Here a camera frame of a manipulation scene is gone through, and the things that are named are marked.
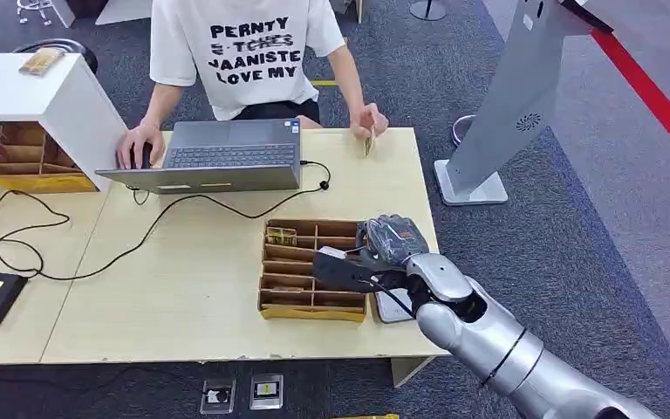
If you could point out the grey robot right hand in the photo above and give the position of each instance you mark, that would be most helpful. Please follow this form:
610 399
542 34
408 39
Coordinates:
393 240

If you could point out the person's right hand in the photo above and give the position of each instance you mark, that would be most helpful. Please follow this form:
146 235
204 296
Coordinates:
138 136

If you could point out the person's left hand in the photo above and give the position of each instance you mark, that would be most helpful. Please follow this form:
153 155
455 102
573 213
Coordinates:
371 117

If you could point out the black computer mouse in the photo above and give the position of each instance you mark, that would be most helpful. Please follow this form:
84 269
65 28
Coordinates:
145 156

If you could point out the yellow printed card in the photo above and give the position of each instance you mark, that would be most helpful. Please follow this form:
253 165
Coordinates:
281 236
369 143

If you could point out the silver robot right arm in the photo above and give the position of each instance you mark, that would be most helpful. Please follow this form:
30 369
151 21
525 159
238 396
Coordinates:
502 347

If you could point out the white shelf stand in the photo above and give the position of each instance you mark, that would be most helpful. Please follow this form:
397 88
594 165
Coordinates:
75 110

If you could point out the black round chair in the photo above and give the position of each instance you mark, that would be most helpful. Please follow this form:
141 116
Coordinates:
83 55

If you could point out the grey laptop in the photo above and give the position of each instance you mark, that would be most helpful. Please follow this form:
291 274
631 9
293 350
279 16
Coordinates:
237 156

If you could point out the wooden divided card box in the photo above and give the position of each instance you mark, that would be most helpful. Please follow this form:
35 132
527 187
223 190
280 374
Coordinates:
294 283

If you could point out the wooden box under shelf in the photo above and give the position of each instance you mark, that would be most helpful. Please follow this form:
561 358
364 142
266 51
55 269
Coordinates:
28 162

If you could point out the round metal stand base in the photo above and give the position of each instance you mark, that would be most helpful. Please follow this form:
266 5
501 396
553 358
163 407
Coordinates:
427 10

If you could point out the stack of cards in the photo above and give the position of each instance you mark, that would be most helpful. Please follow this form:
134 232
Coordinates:
41 61

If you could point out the pale desk leg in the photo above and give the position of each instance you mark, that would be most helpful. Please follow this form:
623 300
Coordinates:
410 370

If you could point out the person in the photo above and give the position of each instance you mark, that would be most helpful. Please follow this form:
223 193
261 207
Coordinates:
248 63

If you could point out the grey kiosk stand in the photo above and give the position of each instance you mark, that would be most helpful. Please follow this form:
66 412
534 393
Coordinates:
514 98

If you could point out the white chair base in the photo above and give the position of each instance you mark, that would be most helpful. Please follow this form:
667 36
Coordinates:
37 10

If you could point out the red barrier belt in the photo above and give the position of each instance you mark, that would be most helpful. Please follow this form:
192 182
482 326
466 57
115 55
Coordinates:
653 101

